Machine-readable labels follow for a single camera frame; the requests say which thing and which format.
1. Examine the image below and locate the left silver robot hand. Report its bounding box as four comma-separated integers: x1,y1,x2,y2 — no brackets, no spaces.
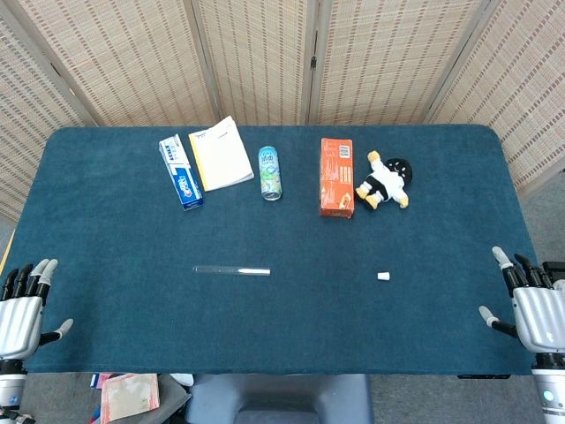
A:
0,258,74,361

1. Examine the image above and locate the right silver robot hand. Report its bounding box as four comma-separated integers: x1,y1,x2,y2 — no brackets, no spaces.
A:
478,246,565,354

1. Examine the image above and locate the clear glass test tube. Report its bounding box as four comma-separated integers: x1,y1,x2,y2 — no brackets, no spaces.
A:
192,265,272,277

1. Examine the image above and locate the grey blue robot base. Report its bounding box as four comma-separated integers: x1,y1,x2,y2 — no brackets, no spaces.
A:
185,374,374,424

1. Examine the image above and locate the pink beige packet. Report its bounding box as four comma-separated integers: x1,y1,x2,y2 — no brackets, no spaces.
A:
100,373,161,424

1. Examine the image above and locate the grey bag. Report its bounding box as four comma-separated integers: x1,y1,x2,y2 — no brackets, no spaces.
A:
152,374,193,424

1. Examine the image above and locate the plush doll black hair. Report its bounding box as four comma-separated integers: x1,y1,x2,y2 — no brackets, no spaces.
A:
355,150,414,211

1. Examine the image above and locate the woven bamboo screen panel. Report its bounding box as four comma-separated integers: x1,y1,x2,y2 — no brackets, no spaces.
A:
0,0,97,223
17,0,218,128
424,0,565,195
191,0,320,126
307,0,492,126

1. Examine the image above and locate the blue white toothpaste box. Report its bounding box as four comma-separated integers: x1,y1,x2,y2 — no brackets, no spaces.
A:
158,133,205,212

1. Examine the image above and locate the orange carton box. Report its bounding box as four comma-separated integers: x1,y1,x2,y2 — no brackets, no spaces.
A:
320,137,356,219

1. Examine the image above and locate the dark blue tablecloth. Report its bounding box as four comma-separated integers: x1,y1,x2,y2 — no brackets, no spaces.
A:
0,125,548,376

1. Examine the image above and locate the white notepad yellow spine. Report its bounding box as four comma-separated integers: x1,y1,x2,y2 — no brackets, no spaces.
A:
188,115,256,193

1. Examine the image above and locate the light blue drink can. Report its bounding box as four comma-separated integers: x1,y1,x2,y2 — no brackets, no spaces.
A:
258,146,283,202

